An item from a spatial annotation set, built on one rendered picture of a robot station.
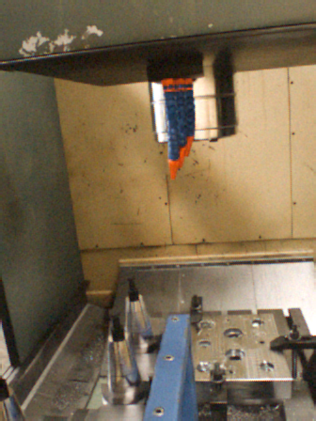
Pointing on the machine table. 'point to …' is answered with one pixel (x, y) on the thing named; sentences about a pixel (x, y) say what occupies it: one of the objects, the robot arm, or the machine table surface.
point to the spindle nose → (207, 93)
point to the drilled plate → (274, 382)
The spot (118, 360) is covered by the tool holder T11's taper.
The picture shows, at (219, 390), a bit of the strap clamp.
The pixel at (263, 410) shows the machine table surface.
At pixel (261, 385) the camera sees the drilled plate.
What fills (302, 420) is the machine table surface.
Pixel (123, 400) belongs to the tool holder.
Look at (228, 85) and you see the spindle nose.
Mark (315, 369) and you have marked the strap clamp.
